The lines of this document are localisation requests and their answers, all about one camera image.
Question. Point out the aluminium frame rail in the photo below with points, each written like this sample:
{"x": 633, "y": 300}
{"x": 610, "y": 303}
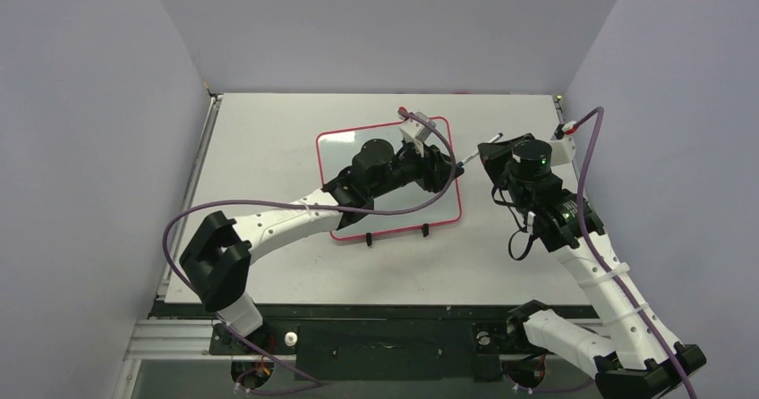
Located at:
{"x": 204, "y": 339}

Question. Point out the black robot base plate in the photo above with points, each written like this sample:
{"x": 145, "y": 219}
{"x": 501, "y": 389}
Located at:
{"x": 496, "y": 357}

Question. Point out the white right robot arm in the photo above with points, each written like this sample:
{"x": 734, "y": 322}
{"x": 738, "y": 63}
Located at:
{"x": 639, "y": 357}

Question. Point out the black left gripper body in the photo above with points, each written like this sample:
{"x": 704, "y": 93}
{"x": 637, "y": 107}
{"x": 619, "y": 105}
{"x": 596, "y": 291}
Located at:
{"x": 413, "y": 168}

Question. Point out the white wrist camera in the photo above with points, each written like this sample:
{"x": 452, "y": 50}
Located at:
{"x": 563, "y": 147}
{"x": 415, "y": 129}

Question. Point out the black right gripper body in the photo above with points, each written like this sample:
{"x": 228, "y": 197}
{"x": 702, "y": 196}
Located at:
{"x": 495, "y": 158}

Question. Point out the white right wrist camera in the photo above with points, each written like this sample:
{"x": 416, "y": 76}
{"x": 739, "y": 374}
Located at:
{"x": 563, "y": 147}

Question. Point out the white marker pen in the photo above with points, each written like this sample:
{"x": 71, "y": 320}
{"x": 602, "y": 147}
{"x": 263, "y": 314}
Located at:
{"x": 461, "y": 164}

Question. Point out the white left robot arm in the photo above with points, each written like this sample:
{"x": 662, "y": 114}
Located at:
{"x": 216, "y": 260}

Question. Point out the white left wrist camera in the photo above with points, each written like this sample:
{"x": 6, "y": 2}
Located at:
{"x": 415, "y": 129}

